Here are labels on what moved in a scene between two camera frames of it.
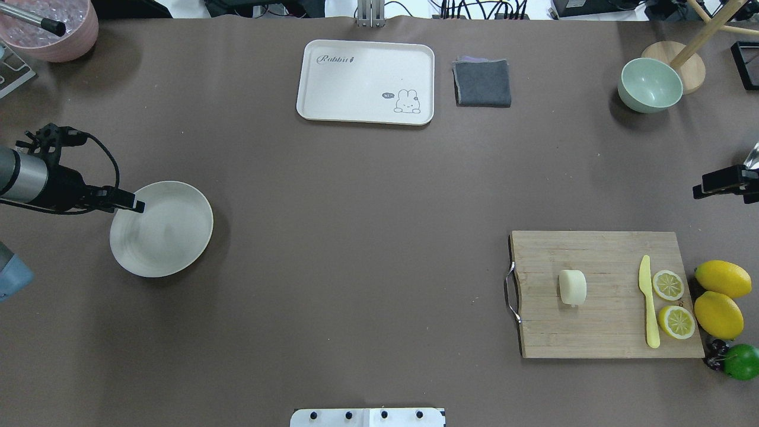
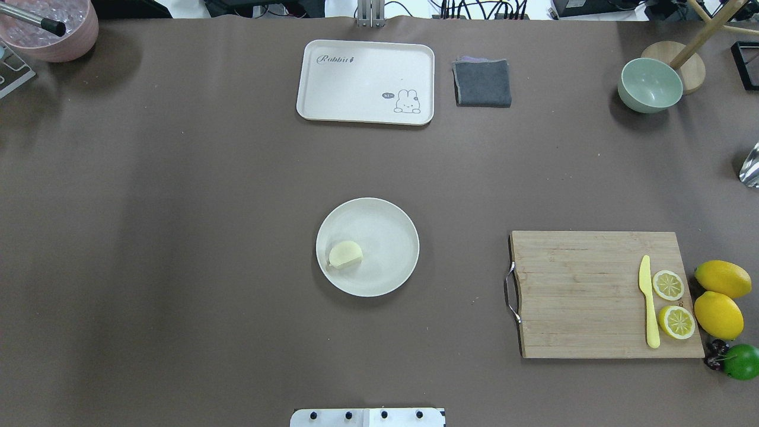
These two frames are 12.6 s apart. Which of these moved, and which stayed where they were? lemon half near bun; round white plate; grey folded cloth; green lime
Moved: round white plate
Stayed: grey folded cloth; lemon half near bun; green lime
